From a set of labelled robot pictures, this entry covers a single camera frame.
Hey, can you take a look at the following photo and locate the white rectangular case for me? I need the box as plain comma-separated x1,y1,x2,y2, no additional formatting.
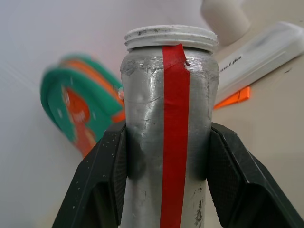
215,20,304,100

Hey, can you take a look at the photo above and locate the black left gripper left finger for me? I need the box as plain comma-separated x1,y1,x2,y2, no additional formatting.
51,121,131,228

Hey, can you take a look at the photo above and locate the teal dinosaur backpack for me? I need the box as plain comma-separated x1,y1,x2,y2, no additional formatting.
39,53,126,159

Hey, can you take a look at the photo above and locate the white ceramic vase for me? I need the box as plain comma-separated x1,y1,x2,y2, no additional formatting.
200,0,251,46

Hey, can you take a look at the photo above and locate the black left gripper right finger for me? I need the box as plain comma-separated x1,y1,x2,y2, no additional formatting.
204,121,304,228

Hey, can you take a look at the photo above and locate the silver bottle with red tape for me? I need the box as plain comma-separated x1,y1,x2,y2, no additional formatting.
120,25,219,228

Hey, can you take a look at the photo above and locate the orange flat item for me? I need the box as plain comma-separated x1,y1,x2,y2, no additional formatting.
213,86,251,110

